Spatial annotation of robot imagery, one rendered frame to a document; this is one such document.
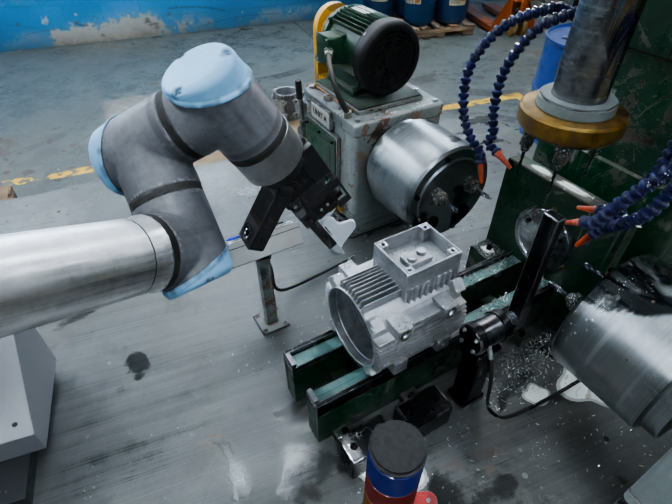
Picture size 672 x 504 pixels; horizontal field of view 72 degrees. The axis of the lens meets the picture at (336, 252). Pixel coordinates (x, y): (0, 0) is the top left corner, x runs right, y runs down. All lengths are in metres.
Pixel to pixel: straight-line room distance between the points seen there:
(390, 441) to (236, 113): 0.39
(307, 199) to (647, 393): 0.58
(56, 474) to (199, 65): 0.80
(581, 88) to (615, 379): 0.46
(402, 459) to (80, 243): 0.37
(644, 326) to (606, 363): 0.08
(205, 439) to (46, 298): 0.62
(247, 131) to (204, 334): 0.70
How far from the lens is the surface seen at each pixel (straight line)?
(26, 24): 6.43
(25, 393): 1.04
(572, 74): 0.88
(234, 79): 0.54
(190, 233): 0.55
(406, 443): 0.51
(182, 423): 1.04
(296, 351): 0.94
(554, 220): 0.78
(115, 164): 0.61
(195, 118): 0.55
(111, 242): 0.49
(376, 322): 0.77
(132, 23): 6.33
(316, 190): 0.66
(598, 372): 0.88
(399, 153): 1.13
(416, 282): 0.79
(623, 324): 0.84
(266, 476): 0.96
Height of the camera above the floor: 1.68
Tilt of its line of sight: 41 degrees down
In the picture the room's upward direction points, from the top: straight up
